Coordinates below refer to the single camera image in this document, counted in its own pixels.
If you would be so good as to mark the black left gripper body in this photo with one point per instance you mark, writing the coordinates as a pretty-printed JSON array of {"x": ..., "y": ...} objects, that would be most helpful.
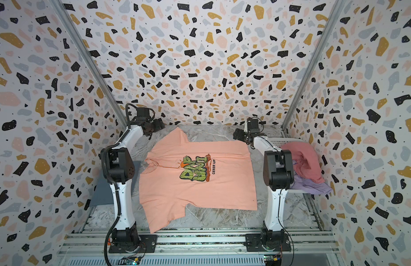
[{"x": 154, "y": 126}]

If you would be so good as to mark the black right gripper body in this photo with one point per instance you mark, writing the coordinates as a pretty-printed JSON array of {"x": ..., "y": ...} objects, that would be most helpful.
[{"x": 240, "y": 134}]

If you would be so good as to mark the peach graphic t-shirt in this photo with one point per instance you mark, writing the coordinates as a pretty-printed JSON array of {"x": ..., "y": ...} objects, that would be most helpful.
[{"x": 215, "y": 174}]

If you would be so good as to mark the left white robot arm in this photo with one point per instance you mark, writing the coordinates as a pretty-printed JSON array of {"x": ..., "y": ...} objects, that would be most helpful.
[{"x": 119, "y": 170}]

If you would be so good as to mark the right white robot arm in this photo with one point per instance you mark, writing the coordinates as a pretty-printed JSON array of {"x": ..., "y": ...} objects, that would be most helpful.
[{"x": 278, "y": 176}]

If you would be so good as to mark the white plastic laundry basket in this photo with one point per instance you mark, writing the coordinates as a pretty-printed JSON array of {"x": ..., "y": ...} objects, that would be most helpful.
[{"x": 279, "y": 141}]

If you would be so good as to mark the dark pink t-shirt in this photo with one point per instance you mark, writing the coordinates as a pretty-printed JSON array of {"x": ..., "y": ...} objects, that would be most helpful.
[{"x": 307, "y": 161}]

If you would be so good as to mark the lavender t-shirt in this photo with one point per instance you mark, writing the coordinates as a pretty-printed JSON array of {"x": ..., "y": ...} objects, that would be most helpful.
[{"x": 309, "y": 186}]

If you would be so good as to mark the right green circuit board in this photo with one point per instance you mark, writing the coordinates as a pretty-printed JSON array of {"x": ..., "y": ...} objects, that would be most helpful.
[{"x": 273, "y": 260}]

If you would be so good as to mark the green circuit board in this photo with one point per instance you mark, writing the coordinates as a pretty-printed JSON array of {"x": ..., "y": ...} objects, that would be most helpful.
[
  {"x": 273, "y": 260},
  {"x": 130, "y": 261}
]

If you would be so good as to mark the left green circuit board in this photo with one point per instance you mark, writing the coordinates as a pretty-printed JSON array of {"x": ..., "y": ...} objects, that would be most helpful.
[{"x": 130, "y": 261}]

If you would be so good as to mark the left aluminium corner post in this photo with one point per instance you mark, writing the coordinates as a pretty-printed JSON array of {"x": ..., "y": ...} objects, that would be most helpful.
[{"x": 60, "y": 10}]

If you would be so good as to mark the aluminium corner post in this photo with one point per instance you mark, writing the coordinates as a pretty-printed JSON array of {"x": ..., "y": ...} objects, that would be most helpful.
[
  {"x": 60, "y": 10},
  {"x": 334, "y": 15}
]

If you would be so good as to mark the right aluminium corner post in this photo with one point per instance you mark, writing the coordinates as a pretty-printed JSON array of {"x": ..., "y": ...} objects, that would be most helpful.
[{"x": 334, "y": 15}]

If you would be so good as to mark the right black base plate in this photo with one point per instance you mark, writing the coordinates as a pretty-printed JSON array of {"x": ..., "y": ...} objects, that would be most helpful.
[{"x": 254, "y": 243}]

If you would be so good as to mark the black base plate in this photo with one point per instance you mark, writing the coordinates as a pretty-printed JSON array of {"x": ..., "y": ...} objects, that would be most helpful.
[
  {"x": 254, "y": 243},
  {"x": 140, "y": 244}
]

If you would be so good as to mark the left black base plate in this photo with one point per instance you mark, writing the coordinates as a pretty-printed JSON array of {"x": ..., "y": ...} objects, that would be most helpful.
[{"x": 140, "y": 244}]

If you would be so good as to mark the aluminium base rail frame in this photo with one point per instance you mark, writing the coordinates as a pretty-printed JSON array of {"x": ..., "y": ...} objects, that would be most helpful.
[{"x": 224, "y": 247}]

